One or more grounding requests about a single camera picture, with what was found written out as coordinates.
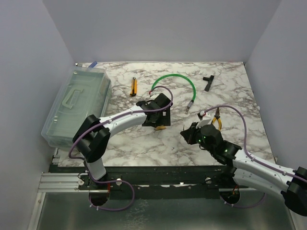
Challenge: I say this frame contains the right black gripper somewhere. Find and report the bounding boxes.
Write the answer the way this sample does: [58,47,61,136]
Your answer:
[181,122,215,154]

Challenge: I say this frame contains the brass padlock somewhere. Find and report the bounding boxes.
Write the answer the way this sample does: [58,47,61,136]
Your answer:
[155,126,166,131]

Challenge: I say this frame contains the green cable lock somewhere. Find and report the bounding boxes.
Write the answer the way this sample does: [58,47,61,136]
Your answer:
[149,73,196,108]

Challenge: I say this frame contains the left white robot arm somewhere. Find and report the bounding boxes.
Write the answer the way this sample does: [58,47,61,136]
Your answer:
[71,93,173,189]

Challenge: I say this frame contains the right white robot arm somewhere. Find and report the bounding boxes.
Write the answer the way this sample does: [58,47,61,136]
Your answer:
[180,123,307,216]

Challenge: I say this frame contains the yellow utility knife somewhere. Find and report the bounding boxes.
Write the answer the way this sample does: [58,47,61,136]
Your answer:
[130,77,137,97]

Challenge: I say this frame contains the black T-shaped tool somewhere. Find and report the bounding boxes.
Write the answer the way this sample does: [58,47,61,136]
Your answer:
[202,75,214,92]

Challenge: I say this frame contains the clear plastic storage box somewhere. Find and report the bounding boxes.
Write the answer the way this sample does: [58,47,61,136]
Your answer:
[41,67,112,150]

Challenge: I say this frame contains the blue pen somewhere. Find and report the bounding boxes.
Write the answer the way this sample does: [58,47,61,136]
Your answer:
[88,61,97,68]

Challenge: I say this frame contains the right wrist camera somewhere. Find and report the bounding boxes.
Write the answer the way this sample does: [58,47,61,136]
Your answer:
[196,111,212,128]

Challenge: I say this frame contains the yellow handled pliers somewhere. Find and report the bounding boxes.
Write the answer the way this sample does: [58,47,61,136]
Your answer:
[211,107,222,131]

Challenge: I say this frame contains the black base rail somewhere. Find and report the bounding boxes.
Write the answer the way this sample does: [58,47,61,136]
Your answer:
[49,164,239,204]

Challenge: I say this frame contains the aluminium extrusion rail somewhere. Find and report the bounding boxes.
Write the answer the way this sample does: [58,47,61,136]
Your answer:
[38,173,79,193]

